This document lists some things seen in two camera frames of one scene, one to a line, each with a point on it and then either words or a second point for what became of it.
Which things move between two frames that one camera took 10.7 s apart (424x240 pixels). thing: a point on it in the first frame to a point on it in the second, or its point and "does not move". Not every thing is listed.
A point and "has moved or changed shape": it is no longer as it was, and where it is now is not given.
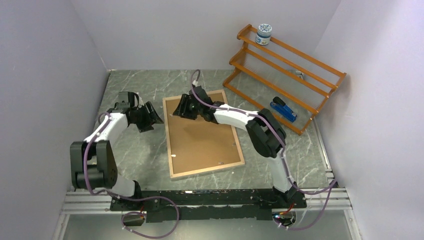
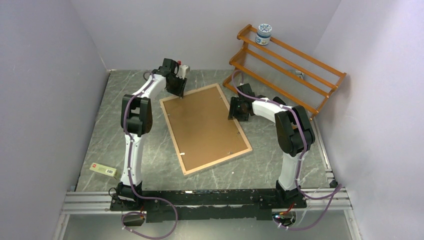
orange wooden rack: [282, 79] does not move
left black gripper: [152, 118] to [180, 91]
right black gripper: [182, 110] to [232, 113]
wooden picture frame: [173, 176] to [250, 149]
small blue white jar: [263, 35] does not move
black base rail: [195, 205] does not move
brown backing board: [199, 143] has moved or changed shape
